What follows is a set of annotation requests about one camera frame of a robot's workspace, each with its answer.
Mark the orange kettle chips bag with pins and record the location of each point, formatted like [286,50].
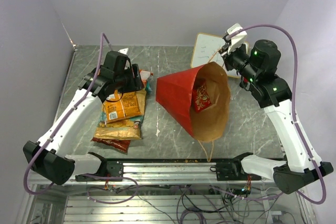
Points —
[119,106]

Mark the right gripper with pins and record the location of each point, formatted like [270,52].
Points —
[227,57]

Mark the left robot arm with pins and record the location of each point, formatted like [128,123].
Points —
[49,156]

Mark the small whiteboard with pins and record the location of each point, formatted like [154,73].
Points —
[205,46]

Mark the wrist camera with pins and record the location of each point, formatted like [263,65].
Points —
[234,38]
[124,51]

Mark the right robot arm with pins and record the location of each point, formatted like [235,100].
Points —
[301,165]

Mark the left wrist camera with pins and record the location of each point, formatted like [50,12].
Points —
[124,51]

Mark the aluminium frame rail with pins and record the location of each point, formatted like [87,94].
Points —
[174,171]

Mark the orange skittles packet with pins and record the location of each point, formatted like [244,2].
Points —
[145,75]

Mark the teal snack packet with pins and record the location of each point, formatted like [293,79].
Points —
[147,83]

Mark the small red snack packet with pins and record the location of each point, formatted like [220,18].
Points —
[200,98]

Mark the red paper bag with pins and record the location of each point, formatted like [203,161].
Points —
[174,93]

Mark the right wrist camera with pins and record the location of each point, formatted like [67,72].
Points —
[234,38]

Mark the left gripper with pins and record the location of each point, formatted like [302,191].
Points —
[136,84]

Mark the brown snack packet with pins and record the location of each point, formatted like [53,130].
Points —
[126,129]

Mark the red doritos chip bag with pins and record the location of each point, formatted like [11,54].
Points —
[119,145]

